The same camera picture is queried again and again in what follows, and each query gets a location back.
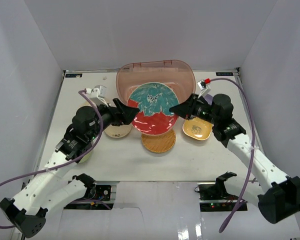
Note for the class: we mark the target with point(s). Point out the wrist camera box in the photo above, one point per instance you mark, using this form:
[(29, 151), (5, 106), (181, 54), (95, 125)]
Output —
[(204, 87), (97, 95)]

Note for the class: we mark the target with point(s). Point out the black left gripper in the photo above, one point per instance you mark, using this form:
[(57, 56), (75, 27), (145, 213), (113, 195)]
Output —
[(117, 113)]

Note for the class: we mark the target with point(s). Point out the round woven bamboo plate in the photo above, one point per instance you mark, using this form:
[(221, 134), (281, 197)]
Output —
[(159, 144)]

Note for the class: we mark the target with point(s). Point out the pink translucent plastic bin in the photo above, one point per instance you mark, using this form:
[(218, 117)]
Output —
[(176, 74)]

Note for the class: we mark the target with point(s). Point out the cream round plate black mark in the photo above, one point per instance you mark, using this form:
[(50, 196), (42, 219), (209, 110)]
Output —
[(118, 131)]

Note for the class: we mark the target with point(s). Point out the purple square dish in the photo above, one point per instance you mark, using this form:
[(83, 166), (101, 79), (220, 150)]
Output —
[(208, 98)]

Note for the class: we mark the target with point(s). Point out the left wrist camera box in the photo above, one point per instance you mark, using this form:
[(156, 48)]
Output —
[(97, 95)]

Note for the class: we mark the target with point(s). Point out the light green dish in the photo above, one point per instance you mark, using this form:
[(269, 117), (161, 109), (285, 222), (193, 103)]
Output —
[(86, 156)]

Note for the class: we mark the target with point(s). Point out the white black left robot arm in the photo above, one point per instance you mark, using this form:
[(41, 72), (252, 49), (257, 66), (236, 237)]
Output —
[(28, 209)]

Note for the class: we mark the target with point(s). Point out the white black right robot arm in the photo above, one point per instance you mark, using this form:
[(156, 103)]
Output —
[(276, 194)]

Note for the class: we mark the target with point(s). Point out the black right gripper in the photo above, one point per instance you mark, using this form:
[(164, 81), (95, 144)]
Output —
[(182, 109)]

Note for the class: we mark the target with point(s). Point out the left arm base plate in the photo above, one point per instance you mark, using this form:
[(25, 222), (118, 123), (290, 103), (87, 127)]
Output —
[(99, 198)]

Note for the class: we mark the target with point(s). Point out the cream square dish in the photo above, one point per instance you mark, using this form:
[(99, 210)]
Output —
[(86, 103)]

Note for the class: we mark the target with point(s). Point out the red and teal plate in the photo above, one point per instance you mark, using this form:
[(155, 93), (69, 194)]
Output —
[(154, 100)]

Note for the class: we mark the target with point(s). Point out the yellow square dish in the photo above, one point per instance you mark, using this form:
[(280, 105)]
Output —
[(197, 129)]

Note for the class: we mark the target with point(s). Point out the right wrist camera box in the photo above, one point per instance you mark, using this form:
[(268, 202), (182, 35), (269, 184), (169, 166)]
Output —
[(204, 87)]

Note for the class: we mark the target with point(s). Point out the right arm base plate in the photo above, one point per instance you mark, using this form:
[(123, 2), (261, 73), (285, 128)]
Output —
[(209, 193)]

